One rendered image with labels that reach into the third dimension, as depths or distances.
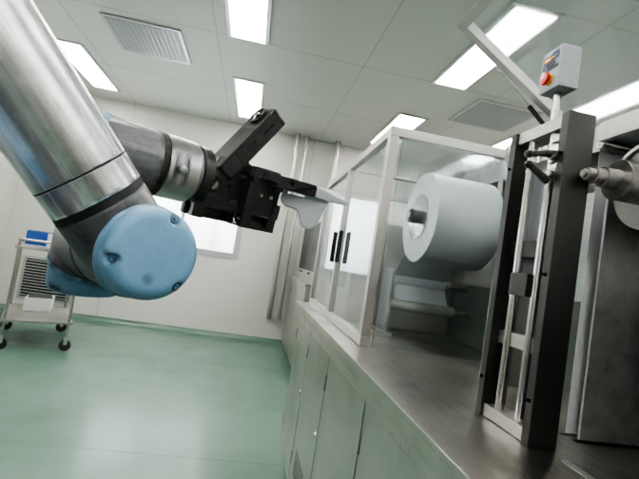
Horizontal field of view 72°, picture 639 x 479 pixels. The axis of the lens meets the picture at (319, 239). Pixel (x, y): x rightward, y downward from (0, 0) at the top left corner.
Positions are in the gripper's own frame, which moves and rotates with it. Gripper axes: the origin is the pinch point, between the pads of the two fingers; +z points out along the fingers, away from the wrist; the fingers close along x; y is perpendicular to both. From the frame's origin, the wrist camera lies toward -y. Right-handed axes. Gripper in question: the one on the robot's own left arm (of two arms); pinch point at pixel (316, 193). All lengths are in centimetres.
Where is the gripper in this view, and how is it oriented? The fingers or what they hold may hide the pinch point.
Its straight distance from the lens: 67.4
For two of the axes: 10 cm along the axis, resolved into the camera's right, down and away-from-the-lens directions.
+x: 6.3, 2.0, -7.5
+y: -2.5, 9.7, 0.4
